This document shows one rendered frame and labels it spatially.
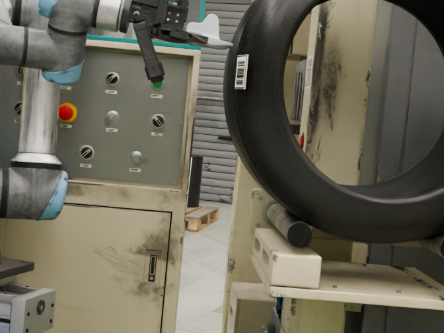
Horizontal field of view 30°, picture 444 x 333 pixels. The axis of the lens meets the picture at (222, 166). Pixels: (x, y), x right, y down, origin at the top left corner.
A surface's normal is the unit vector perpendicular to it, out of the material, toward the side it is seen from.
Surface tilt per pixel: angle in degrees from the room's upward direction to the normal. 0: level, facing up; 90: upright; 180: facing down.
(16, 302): 90
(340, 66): 90
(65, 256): 90
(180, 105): 90
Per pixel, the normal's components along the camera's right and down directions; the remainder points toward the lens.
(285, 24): -0.10, -0.03
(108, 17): -0.05, 0.51
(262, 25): -0.62, -0.27
